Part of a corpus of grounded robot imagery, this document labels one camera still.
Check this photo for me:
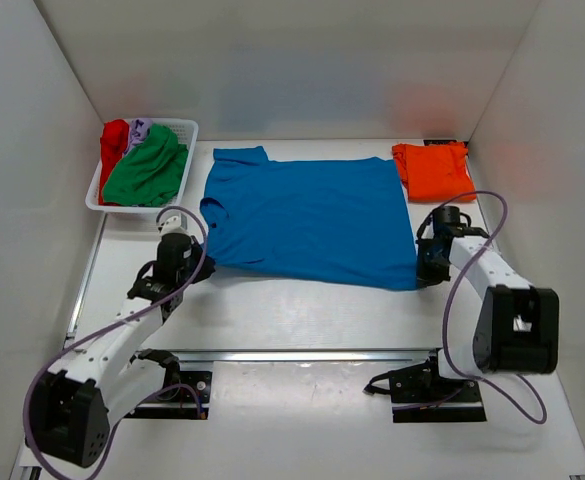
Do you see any black tag at back wall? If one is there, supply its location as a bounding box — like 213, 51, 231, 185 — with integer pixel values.
423, 139, 457, 146

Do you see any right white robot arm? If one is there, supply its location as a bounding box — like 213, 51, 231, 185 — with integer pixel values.
416, 205, 559, 401

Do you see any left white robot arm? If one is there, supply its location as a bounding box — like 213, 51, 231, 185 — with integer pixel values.
24, 232, 214, 468

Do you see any folded orange t shirt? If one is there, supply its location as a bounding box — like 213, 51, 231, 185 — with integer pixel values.
392, 142, 476, 203

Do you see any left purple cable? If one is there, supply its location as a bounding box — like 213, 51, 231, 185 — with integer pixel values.
21, 205, 210, 480

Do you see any white plastic basket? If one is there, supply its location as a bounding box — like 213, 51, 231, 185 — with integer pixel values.
85, 118, 199, 217

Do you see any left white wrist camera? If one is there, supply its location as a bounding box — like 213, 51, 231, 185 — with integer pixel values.
156, 210, 187, 236

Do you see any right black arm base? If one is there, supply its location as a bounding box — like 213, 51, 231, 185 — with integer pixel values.
363, 354, 487, 424

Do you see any purple cable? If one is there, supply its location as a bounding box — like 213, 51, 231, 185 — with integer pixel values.
21, 205, 210, 480
392, 190, 548, 426

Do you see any blue t shirt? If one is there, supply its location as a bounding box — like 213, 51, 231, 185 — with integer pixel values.
200, 147, 417, 291

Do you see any aluminium rail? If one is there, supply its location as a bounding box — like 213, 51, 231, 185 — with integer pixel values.
75, 216, 450, 362

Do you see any green t shirt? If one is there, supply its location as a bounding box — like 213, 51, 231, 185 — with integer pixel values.
101, 124, 189, 208

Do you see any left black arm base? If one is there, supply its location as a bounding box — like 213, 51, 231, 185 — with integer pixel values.
125, 349, 213, 420

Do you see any lilac t shirt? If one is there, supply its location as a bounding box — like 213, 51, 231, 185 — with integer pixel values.
124, 118, 154, 155

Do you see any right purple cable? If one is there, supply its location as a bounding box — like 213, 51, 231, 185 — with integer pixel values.
392, 190, 548, 426

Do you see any red t shirt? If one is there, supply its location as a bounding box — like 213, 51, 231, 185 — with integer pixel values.
98, 119, 129, 205

